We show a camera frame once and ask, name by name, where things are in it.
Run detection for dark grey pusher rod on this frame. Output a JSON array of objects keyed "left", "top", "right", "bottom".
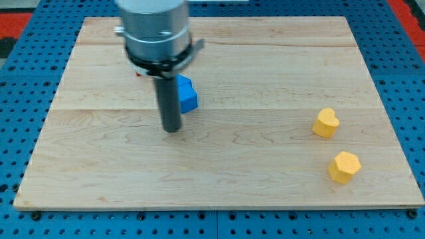
[{"left": 154, "top": 78, "right": 182, "bottom": 133}]

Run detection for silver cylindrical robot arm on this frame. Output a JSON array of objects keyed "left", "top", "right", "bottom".
[{"left": 114, "top": 0, "right": 205, "bottom": 133}]

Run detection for blue block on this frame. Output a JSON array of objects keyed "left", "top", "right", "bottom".
[{"left": 176, "top": 74, "right": 198, "bottom": 114}]

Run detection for wooden board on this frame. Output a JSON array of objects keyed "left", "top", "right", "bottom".
[{"left": 14, "top": 17, "right": 424, "bottom": 211}]

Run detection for yellow heart block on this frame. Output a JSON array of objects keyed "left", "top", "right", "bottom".
[{"left": 312, "top": 108, "right": 340, "bottom": 138}]

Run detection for yellow hexagon block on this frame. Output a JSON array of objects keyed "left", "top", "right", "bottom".
[{"left": 327, "top": 151, "right": 361, "bottom": 185}]

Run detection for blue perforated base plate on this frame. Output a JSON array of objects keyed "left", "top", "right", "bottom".
[{"left": 1, "top": 0, "right": 424, "bottom": 238}]

